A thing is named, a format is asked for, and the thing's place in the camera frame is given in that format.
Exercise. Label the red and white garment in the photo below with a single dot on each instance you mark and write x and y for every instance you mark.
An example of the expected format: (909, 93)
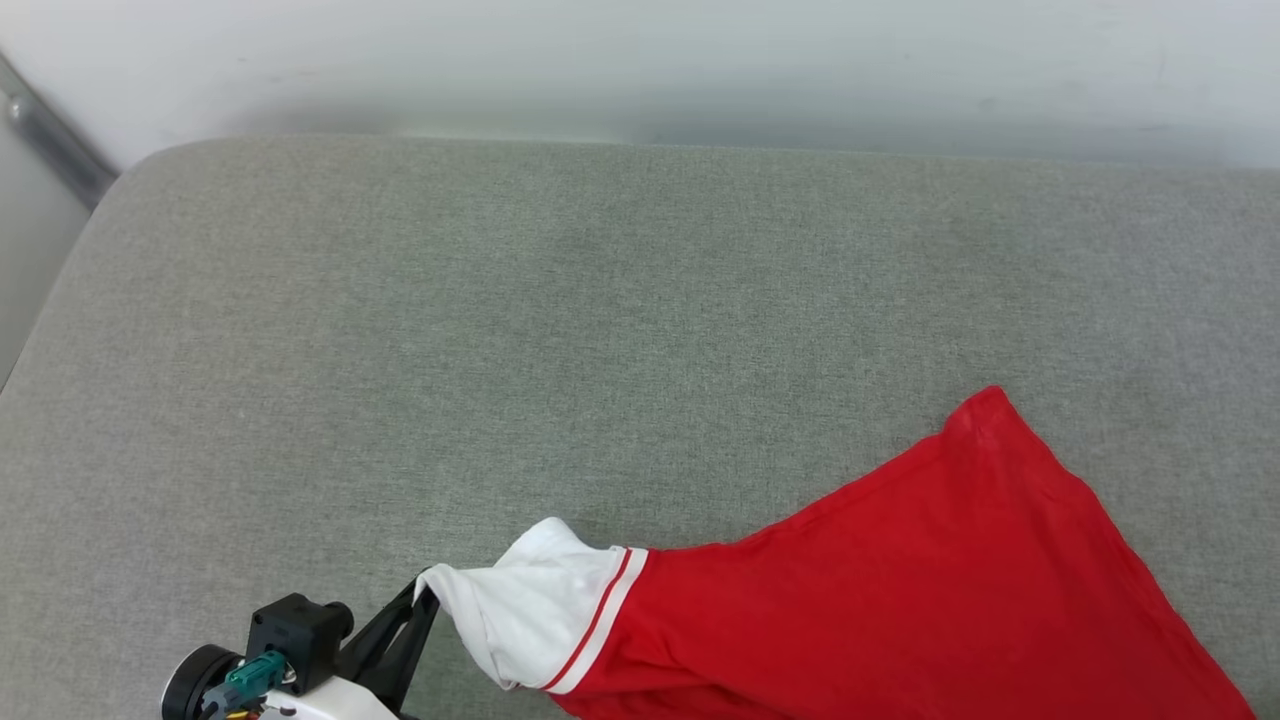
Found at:
(900, 600)

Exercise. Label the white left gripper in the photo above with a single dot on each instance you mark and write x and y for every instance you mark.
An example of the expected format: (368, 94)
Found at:
(340, 705)

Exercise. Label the grey metal bar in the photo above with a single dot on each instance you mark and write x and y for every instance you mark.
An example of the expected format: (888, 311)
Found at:
(55, 140)

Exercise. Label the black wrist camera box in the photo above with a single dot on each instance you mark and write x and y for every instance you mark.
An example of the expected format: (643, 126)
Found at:
(295, 630)

